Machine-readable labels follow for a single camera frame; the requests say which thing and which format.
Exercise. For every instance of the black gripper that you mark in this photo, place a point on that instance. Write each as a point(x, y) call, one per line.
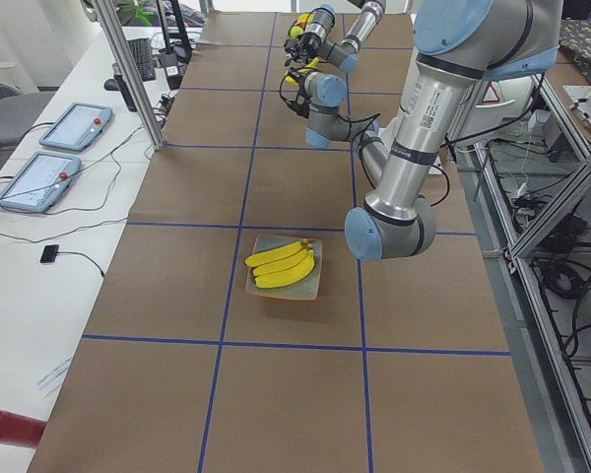
point(302, 47)
point(295, 92)

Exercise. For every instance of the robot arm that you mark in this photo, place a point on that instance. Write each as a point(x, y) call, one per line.
point(344, 54)
point(457, 44)

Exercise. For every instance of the woven fruit basket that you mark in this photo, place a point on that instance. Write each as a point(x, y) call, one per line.
point(299, 25)

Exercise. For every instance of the grey square plate orange rim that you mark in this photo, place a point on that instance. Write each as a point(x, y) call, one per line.
point(303, 290)

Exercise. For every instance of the black keyboard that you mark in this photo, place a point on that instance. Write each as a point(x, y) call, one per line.
point(141, 51)

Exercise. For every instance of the black bottle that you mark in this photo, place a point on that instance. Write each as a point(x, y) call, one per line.
point(123, 88)

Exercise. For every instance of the upper teach pendant tablet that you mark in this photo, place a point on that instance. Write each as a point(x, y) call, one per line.
point(78, 127)

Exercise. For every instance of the teach pendant tablet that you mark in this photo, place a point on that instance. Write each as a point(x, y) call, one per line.
point(78, 127)
point(40, 183)

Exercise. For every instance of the lower teach pendant tablet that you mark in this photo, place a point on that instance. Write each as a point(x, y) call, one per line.
point(40, 183)

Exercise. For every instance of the brown paper table mat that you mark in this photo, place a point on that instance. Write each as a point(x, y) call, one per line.
point(398, 365)

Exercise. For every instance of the small black puck device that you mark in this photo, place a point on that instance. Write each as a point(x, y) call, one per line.
point(49, 254)

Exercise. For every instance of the red cylinder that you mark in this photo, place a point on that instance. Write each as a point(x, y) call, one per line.
point(19, 430)

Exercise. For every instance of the aluminium frame post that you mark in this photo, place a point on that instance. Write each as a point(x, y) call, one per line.
point(119, 46)

